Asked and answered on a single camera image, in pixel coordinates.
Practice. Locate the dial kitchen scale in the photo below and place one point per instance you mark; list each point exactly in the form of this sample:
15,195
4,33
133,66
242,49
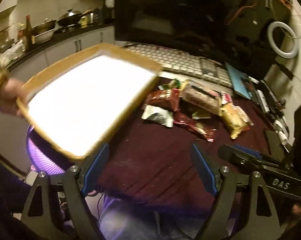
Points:
110,3

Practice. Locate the black wok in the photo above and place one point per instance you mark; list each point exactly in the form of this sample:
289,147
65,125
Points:
70,20

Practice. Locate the dark pot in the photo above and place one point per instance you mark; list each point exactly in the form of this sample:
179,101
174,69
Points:
99,15

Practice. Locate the gold snack packet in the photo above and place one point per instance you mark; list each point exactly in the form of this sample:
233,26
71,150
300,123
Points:
234,121

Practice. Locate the black computer monitor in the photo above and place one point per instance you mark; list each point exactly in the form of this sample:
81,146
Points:
190,17

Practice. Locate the cardboard box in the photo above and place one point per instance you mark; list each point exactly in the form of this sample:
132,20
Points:
90,97

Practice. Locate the shiny red snack packet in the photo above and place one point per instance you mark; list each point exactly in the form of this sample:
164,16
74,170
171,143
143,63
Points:
193,127

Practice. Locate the white grey device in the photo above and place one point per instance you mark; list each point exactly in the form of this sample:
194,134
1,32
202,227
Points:
261,101

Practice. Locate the dark red tablecloth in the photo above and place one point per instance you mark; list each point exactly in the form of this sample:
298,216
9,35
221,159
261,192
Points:
153,160

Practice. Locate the purple lit round fan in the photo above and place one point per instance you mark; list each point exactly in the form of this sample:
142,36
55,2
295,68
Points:
45,160

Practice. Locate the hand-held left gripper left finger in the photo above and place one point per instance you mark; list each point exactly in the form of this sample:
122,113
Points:
98,167

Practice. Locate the blue notebook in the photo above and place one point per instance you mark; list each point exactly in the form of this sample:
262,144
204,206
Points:
236,80

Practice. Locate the black case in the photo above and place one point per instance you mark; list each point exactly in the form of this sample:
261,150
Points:
271,92

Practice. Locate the dark sauce bottle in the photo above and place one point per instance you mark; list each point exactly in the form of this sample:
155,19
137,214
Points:
29,35

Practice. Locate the clear plastic bag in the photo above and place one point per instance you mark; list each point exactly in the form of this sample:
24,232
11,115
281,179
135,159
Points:
11,51

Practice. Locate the clear biscuit packet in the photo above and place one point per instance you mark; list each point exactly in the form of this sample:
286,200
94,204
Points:
203,100

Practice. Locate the dark red snack packet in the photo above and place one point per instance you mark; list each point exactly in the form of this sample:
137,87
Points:
163,98

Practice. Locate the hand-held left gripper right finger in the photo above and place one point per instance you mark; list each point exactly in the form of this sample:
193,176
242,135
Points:
203,167

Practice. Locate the white green snack packet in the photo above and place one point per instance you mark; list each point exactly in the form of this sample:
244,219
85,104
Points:
156,115

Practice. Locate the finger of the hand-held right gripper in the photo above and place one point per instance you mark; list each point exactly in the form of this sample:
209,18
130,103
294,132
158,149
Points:
250,151
230,153

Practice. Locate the yellow oil bottle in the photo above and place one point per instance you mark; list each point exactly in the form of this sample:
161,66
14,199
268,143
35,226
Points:
84,21

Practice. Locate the white red sachet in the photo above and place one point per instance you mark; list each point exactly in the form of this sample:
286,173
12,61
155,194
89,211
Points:
225,97

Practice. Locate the white computer keyboard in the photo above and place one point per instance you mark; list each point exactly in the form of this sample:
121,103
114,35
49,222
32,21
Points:
180,60

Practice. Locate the kitchen counter cabinet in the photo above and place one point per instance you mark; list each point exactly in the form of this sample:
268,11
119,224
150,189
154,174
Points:
65,47

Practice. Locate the white cylinder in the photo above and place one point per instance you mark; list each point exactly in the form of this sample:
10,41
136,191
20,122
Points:
281,132

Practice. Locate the dark grey flat device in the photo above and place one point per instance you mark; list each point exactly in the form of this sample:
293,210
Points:
273,140

